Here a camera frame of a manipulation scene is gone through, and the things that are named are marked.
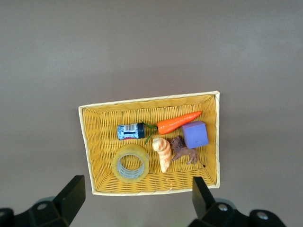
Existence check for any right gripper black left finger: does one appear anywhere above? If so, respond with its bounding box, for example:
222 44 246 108
0 175 86 227

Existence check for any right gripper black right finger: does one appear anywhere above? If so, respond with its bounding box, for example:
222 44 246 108
188 176 287 227

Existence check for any clear packing tape roll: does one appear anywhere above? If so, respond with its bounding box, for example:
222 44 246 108
111 143 150 184

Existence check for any brown toy lion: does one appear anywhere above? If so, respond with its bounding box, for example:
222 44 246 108
169 135 206 169

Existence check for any striped toy bread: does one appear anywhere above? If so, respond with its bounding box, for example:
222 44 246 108
151 138 171 173

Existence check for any yellow wicker basket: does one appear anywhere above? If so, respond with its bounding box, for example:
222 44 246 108
78 90 221 196

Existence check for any purple foam cube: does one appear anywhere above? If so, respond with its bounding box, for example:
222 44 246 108
181 120 209 149

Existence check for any orange toy carrot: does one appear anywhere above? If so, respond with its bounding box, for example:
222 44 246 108
140 110 203 145

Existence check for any small can with barcode label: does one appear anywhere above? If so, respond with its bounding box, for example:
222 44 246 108
116 122 145 141

